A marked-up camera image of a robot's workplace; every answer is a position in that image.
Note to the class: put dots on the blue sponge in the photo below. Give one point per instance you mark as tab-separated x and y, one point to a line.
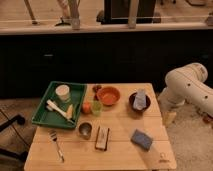
142	139

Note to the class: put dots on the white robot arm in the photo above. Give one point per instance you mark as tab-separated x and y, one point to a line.
187	84

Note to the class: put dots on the red bowl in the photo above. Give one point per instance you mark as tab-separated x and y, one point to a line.
108	95

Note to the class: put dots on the dark brown bowl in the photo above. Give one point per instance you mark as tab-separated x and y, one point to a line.
132	99

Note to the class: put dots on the grey cloth in bowl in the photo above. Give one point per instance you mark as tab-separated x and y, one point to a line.
140	100

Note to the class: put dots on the dark red small object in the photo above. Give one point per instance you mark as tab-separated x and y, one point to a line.
96	88

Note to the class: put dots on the green plastic cup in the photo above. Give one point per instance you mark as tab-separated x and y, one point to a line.
96	108

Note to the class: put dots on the orange fruit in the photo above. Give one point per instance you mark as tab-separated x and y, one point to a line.
86	107

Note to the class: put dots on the yellow wedge in tray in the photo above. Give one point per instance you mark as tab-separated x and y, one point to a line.
69	112

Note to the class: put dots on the white cup in tray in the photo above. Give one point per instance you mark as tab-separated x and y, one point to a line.
63	92

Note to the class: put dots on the small metal cup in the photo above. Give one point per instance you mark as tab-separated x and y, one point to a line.
85	130

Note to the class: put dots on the brown rectangular block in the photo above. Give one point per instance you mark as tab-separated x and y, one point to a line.
102	138

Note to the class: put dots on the white brush in tray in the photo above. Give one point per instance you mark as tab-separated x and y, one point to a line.
53	106

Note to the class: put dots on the green plastic tray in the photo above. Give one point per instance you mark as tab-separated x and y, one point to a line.
48	117

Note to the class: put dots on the silver fork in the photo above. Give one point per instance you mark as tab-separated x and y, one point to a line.
53	137

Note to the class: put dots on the black cabinet on ledge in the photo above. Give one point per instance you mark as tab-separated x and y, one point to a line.
117	12

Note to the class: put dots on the black office chair base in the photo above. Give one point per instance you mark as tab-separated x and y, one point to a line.
9	130

